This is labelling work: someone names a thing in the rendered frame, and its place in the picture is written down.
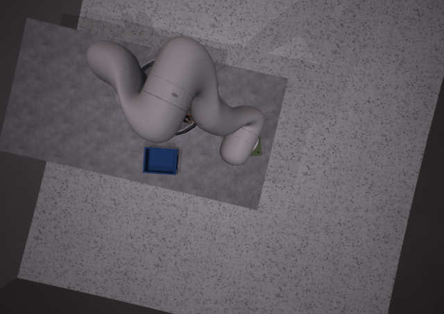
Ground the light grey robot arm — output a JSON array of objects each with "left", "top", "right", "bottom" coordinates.
[{"left": 86, "top": 36, "right": 265, "bottom": 166}]

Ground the blue crate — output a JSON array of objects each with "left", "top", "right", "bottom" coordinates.
[{"left": 143, "top": 147, "right": 180, "bottom": 175}]

